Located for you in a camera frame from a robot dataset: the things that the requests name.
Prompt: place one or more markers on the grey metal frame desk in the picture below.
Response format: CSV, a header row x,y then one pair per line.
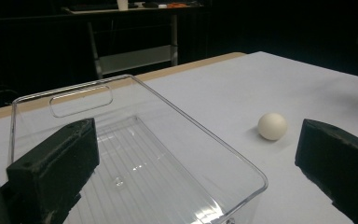
x,y
136,58

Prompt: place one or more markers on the white cup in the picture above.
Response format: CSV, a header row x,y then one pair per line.
x,y
122,4

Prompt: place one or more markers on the clear plastic bin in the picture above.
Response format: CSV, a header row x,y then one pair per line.
x,y
155,161

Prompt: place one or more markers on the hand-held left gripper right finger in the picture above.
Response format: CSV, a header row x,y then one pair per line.
x,y
341,161

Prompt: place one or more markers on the orange object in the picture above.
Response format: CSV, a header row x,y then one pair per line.
x,y
177,5

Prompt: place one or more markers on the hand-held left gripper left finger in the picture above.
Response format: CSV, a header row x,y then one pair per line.
x,y
52,165

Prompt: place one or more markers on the white table cover board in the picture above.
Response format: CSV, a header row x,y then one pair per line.
x,y
230,93

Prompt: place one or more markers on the white ball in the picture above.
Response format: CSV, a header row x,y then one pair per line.
x,y
272,126

